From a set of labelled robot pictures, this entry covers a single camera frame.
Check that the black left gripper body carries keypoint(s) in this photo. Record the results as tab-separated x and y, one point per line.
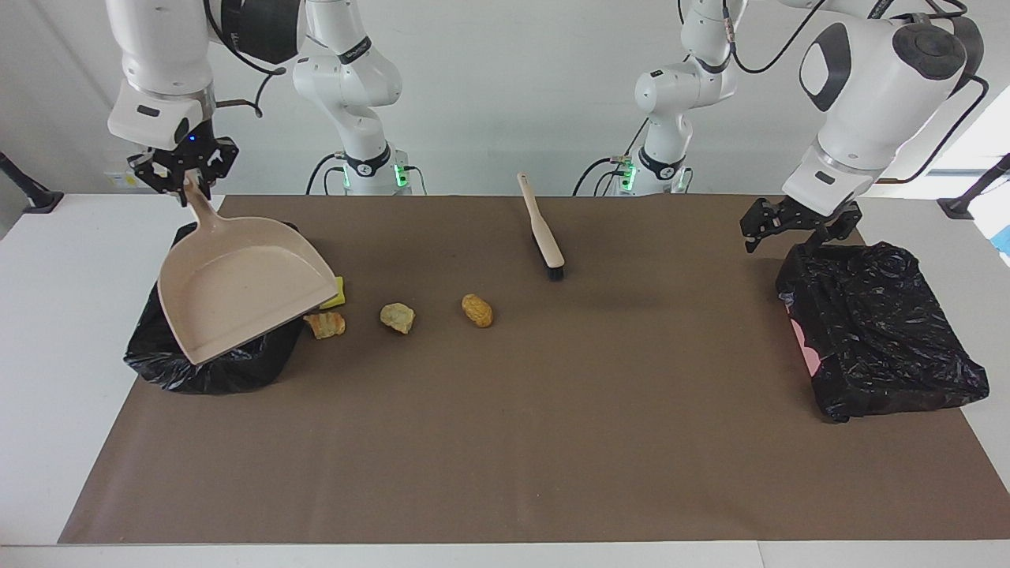
805	217

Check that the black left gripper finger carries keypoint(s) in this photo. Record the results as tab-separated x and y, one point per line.
748	241
814	244

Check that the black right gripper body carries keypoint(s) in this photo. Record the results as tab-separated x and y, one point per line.
193	158

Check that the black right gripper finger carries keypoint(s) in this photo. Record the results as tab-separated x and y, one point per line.
205	191
170	186

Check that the beige plastic dustpan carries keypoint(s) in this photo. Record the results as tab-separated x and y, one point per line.
237	300

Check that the small yellow sponge wedge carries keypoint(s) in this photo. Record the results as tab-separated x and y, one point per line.
338	293

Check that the orange striped foam scrap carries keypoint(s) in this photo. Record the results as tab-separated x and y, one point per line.
325	325

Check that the beige hand brush black bristles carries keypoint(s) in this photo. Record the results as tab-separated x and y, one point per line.
548	237

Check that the small pale foam scrap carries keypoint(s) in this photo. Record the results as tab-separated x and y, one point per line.
397	318

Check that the brown peanut-shaped scrap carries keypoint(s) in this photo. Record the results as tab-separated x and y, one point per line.
477	312

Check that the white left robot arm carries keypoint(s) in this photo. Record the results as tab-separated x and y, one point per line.
868	102

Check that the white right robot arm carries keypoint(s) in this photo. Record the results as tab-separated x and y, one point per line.
158	47

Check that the pink bin with black bag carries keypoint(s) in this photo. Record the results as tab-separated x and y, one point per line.
884	331

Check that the bin lined with black bag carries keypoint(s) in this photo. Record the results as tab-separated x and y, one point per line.
150	363

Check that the blue object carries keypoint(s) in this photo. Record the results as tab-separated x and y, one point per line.
1004	239

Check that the brown table mat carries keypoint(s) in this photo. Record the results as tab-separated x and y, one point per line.
552	473

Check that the white wall socket box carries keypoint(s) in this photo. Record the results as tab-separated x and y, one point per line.
118	181

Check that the black camera stand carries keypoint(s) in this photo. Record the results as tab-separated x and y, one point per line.
966	201
31	193

